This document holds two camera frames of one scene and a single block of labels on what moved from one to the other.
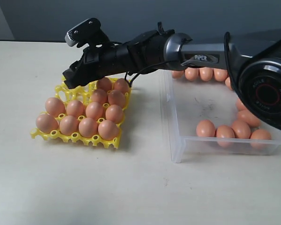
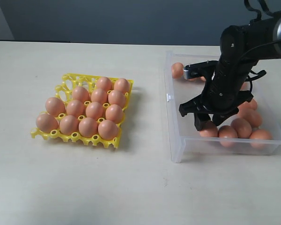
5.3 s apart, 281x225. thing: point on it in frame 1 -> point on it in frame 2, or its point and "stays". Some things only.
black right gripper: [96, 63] -> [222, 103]
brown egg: [75, 108] stays
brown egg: [54, 107] stays
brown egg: [116, 97] stays
